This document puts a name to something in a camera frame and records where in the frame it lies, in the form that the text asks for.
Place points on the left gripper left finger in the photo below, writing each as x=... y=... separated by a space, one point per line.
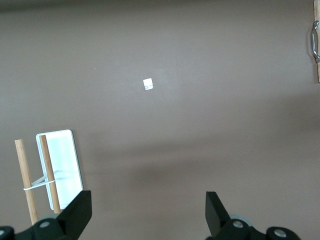
x=72 y=220

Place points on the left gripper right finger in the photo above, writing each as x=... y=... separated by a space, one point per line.
x=220 y=222

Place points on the white rack crossbar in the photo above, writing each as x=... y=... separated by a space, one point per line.
x=37 y=184

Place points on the white rack base tray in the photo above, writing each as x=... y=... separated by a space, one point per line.
x=66 y=155

